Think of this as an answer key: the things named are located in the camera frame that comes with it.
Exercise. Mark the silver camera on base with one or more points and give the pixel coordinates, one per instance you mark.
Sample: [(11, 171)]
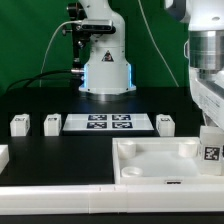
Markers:
[(96, 26)]

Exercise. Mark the white square tabletop part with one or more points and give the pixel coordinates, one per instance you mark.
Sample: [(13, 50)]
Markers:
[(155, 160)]

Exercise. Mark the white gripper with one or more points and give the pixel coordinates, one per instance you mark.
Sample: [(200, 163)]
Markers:
[(207, 96)]

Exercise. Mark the white part at left edge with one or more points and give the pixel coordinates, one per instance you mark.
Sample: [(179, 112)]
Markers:
[(4, 157)]

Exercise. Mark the white plate with AprilTags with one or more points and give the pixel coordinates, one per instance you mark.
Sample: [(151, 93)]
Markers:
[(108, 122)]

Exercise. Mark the white L-shaped obstacle fence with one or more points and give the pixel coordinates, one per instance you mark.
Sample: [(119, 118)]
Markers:
[(89, 199)]

